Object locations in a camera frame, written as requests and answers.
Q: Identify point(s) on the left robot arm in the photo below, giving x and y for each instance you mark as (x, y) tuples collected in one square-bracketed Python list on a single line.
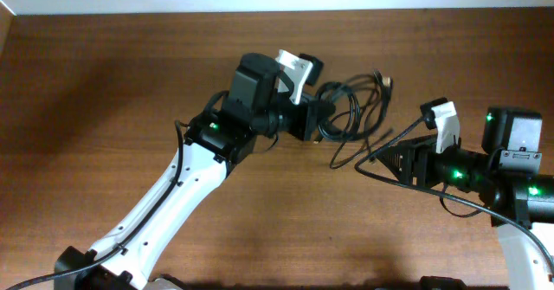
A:
[(265, 98)]

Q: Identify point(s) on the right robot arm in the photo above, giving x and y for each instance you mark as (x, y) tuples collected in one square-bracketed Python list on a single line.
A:
[(505, 176)]

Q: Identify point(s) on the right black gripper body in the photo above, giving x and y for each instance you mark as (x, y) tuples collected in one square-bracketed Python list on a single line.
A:
[(416, 163)]

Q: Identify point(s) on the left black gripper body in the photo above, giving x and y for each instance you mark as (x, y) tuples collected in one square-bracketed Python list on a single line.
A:
[(299, 118)]

